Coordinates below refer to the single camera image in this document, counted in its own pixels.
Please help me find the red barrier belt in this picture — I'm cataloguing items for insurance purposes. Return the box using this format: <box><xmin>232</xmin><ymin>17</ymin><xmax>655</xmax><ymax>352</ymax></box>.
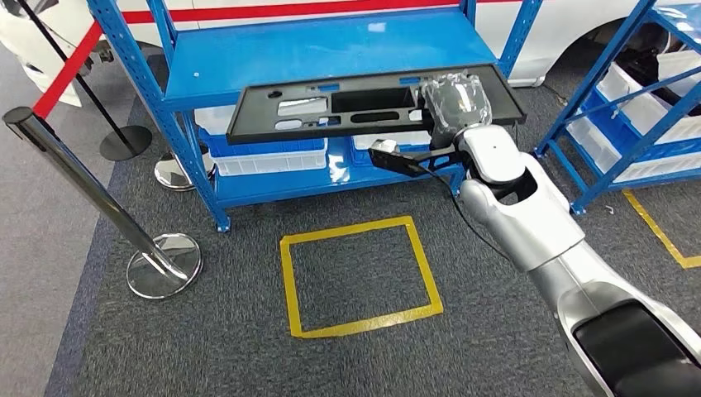
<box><xmin>32</xmin><ymin>21</ymin><xmax>106</xmax><ymax>121</ymax></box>

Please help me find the white car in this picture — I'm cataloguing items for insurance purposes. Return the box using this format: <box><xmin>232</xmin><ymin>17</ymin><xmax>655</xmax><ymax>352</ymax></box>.
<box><xmin>0</xmin><ymin>0</ymin><xmax>701</xmax><ymax>108</ymax></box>

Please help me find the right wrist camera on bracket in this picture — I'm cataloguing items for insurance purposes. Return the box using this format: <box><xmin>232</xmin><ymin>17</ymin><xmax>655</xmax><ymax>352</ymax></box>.
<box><xmin>366</xmin><ymin>138</ymin><xmax>465</xmax><ymax>179</ymax></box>

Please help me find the yellow tape square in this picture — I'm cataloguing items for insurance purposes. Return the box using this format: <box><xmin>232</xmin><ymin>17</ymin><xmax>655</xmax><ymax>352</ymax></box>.
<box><xmin>279</xmin><ymin>215</ymin><xmax>446</xmax><ymax>340</ymax></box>

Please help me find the blue plastic bin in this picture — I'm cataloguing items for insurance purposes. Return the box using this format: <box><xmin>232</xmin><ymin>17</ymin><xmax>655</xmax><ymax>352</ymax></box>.
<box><xmin>580</xmin><ymin>90</ymin><xmax>659</xmax><ymax>160</ymax></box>

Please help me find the blue wheeled shelf rack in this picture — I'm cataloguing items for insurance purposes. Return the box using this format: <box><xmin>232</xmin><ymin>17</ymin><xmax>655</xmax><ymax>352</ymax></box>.
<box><xmin>533</xmin><ymin>0</ymin><xmax>701</xmax><ymax>217</ymax></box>

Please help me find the black car part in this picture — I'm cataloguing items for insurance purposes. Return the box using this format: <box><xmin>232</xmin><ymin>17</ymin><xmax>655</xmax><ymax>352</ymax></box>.
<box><xmin>618</xmin><ymin>22</ymin><xmax>701</xmax><ymax>117</ymax></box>

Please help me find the blue metal shelf rack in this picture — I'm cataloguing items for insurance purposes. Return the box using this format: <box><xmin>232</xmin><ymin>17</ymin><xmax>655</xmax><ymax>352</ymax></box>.
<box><xmin>86</xmin><ymin>0</ymin><xmax>545</xmax><ymax>235</ymax></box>

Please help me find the black plastic plate frame part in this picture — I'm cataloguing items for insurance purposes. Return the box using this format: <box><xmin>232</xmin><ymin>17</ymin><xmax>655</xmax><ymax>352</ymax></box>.
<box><xmin>226</xmin><ymin>64</ymin><xmax>527</xmax><ymax>146</ymax></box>

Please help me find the black stanchion post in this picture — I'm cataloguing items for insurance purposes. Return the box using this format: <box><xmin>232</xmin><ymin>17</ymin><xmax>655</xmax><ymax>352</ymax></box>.
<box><xmin>15</xmin><ymin>0</ymin><xmax>154</xmax><ymax>163</ymax></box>

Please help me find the dark grey floor carpet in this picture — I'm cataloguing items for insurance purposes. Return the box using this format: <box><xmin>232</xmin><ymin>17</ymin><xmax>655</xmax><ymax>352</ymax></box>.
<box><xmin>43</xmin><ymin>38</ymin><xmax>701</xmax><ymax>397</ymax></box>

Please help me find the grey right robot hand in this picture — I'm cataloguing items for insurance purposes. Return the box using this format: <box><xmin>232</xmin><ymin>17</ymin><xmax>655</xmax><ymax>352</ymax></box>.
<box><xmin>418</xmin><ymin>71</ymin><xmax>494</xmax><ymax>150</ymax></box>

